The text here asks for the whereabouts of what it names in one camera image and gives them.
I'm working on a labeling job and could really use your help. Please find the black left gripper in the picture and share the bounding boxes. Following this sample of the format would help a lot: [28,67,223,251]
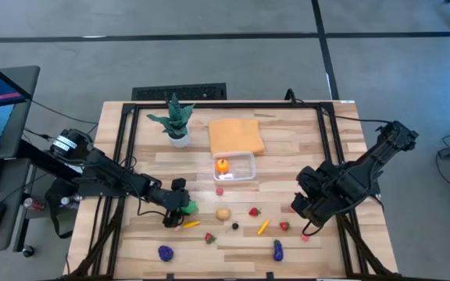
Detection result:
[149,178,192,229]

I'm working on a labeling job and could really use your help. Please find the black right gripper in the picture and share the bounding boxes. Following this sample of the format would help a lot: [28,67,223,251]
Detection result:
[290,165,330,228]

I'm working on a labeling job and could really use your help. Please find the tan toy potato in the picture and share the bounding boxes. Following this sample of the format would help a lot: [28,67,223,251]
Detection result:
[215,207,232,222]

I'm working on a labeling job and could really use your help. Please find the purple toy grapes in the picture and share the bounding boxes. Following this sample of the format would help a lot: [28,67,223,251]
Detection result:
[157,244,174,263]

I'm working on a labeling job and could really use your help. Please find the purple toy eggplant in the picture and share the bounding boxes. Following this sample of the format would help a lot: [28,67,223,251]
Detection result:
[273,239,285,262]

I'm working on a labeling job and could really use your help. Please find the clear plastic tupperware container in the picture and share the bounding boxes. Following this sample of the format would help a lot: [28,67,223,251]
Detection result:
[212,151,258,183]

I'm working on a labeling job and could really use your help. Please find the green plant in white pot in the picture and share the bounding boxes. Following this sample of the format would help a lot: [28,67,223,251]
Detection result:
[146,92,196,149]

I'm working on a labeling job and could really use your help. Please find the folded orange cloth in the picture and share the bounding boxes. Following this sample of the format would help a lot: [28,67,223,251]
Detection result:
[208,119,266,157]

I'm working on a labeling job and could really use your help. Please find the clear plastic bottle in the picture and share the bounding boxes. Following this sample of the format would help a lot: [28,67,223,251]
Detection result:
[59,194,83,207]

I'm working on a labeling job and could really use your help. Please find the black floor vent grille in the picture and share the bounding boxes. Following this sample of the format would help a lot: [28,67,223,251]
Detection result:
[130,82,228,102]

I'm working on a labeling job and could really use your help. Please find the red soda can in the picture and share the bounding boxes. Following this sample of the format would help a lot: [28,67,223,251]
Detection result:
[22,197,47,214]

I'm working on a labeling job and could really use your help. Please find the grey computer desk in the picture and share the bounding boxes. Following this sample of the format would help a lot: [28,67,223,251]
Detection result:
[0,65,41,253]

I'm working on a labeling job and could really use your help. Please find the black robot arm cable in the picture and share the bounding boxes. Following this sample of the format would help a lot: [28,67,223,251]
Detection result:
[284,88,392,125]

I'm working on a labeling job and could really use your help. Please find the black aluminium table frame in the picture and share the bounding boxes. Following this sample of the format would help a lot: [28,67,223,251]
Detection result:
[63,100,402,281]

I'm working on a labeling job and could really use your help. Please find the black strap loop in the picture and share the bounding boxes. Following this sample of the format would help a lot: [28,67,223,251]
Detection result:
[44,177,77,240]

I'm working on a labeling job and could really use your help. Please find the thin black cable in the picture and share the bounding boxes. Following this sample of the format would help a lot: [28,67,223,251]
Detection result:
[30,99,99,126]
[23,123,99,142]

